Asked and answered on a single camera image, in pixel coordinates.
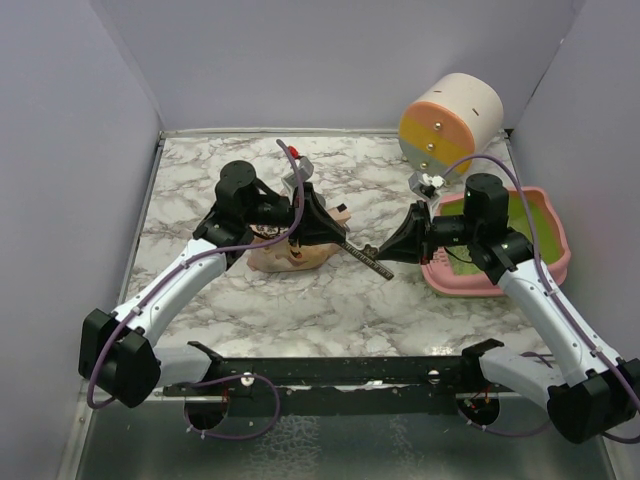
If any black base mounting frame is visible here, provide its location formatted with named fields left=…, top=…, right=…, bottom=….
left=163, top=339, right=504, bottom=432

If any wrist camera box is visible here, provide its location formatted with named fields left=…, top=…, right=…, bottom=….
left=408, top=171, right=446, bottom=201
left=282, top=145, right=314, bottom=197

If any metal bag sealing clip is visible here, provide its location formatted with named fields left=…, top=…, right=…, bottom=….
left=339, top=241, right=394, bottom=280

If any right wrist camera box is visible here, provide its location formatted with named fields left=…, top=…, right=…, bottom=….
left=408, top=171, right=446, bottom=201

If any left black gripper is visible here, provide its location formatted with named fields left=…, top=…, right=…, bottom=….
left=244, top=182, right=348, bottom=248

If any pink cat litter bag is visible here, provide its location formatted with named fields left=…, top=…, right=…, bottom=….
left=246, top=204, right=351, bottom=273

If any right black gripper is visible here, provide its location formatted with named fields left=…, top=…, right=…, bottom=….
left=376, top=199, right=480, bottom=265

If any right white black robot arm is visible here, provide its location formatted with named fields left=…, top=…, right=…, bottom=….
left=377, top=173, right=639, bottom=444

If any pink green litter box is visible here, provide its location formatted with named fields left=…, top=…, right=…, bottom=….
left=419, top=185, right=572, bottom=300

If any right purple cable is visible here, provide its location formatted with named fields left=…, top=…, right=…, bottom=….
left=439, top=154, right=640, bottom=444

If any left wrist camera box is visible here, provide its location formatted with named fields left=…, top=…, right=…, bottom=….
left=282, top=145, right=314, bottom=197

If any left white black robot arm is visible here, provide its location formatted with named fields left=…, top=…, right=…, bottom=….
left=78, top=161, right=346, bottom=409

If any round pastel drawer cabinet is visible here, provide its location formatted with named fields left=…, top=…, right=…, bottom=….
left=398, top=73, right=504, bottom=175

